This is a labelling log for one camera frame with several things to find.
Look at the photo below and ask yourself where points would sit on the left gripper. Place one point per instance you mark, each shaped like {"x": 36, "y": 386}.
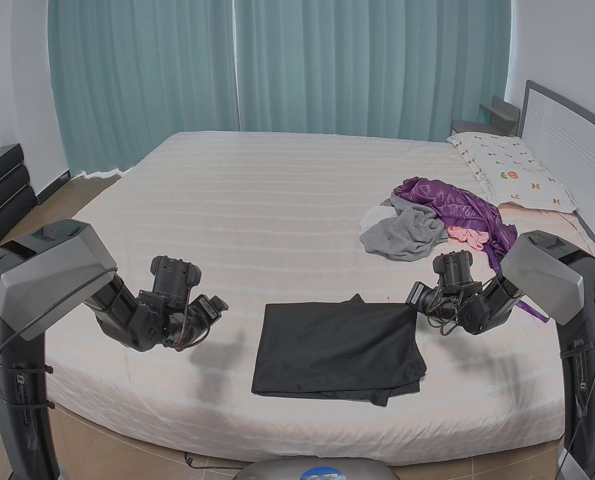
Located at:
{"x": 197, "y": 330}

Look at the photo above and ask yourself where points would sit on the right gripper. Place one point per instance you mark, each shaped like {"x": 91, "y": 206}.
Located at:
{"x": 435, "y": 304}

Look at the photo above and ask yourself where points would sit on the black T-shirt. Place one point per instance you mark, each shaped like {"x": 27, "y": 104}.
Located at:
{"x": 337, "y": 348}

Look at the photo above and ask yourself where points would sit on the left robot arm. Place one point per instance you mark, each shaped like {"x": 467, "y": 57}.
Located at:
{"x": 52, "y": 278}

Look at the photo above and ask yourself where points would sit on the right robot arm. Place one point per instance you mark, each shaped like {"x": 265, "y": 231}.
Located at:
{"x": 542, "y": 278}

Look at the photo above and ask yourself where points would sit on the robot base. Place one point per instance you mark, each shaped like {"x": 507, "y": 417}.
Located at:
{"x": 277, "y": 472}

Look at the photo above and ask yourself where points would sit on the grey garment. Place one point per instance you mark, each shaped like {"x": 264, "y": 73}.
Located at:
{"x": 402, "y": 238}

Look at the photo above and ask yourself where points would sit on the pink garment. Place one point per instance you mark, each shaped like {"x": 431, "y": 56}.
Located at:
{"x": 467, "y": 237}

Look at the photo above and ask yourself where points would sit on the purple satin garment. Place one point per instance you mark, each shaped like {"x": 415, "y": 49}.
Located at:
{"x": 447, "y": 198}

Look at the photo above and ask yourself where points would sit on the white garment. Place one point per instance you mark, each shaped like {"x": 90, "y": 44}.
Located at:
{"x": 375, "y": 215}

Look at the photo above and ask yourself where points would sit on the bed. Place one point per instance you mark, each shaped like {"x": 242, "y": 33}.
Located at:
{"x": 277, "y": 208}

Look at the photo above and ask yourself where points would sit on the white printed pillow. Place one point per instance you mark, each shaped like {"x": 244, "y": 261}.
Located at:
{"x": 507, "y": 168}

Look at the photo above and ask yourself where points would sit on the grey bedside table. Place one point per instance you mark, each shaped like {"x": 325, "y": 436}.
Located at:
{"x": 497, "y": 113}

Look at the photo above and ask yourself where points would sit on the blue-green curtain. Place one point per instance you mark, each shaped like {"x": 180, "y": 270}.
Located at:
{"x": 367, "y": 53}
{"x": 142, "y": 68}

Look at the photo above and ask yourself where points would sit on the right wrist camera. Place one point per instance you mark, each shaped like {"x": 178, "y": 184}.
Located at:
{"x": 417, "y": 294}

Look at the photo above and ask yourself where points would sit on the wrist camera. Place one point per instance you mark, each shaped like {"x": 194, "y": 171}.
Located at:
{"x": 208, "y": 308}
{"x": 417, "y": 294}

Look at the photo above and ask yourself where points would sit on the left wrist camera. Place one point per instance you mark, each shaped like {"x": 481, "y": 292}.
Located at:
{"x": 208, "y": 308}

